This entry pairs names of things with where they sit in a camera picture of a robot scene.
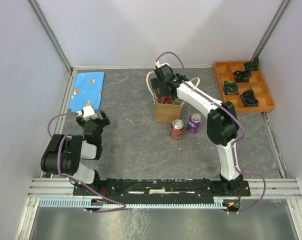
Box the brown canvas bag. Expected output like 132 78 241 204
145 71 186 123

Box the red soda can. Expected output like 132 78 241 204
158 96 172 104
170 119 185 140

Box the purple soda can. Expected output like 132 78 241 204
187 113 203 134

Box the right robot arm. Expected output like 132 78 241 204
149 62 243 196

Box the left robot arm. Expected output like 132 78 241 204
40 110 111 195

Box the blue space-print cloth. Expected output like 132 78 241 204
68 71 105 112

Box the blue-green rolled sock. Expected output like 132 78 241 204
222 80 239 96

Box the black rolled sock upper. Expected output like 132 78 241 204
233 70 252 83

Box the black rolled sock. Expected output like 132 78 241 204
240 89 259 107
233 70 252 83

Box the orange compartment tray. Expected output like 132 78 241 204
213 61 276 113

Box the black rolled sock lower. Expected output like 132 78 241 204
240 89 259 107

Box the blue-green rolled sock corner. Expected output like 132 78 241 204
243 61 259 72

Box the dark green sock outside tray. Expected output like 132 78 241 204
252 56 259 65

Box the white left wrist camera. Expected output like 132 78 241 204
76 105 98 121

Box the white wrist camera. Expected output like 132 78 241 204
76 105 98 121
155 61 170 69

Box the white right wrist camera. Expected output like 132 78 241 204
155 61 170 69

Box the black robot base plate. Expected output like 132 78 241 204
73 177 251 205

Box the aluminium frame rail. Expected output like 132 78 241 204
27 178 302 200

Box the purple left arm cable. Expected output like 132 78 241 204
46 111 127 214

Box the blue slotted cable duct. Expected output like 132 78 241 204
38 197 227 210

